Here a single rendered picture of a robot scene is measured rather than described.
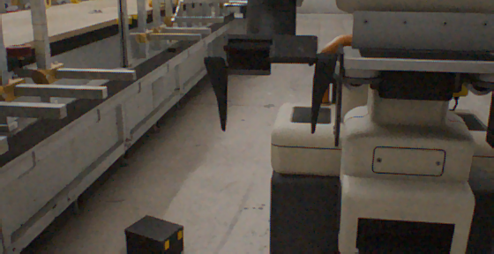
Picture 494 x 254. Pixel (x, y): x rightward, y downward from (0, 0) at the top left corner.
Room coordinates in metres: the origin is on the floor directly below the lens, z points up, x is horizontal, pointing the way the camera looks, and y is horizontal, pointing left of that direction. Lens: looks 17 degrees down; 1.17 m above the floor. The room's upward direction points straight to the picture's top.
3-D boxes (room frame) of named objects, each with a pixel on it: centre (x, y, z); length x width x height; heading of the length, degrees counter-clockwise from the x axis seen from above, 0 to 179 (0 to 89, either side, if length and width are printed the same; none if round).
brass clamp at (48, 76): (1.71, 0.68, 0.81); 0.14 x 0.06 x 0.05; 172
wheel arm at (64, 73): (1.71, 0.59, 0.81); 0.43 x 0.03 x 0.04; 82
